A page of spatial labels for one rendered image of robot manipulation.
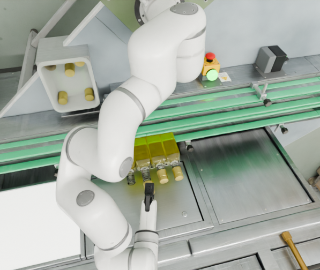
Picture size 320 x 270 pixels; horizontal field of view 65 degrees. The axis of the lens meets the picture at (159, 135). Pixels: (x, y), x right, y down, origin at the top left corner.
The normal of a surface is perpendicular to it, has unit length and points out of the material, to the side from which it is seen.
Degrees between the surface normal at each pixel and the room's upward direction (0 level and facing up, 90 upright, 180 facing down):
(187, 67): 6
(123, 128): 63
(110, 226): 38
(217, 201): 90
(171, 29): 74
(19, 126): 90
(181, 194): 90
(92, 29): 0
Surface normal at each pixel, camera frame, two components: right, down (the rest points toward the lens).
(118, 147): 0.59, 0.00
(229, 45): 0.22, 0.74
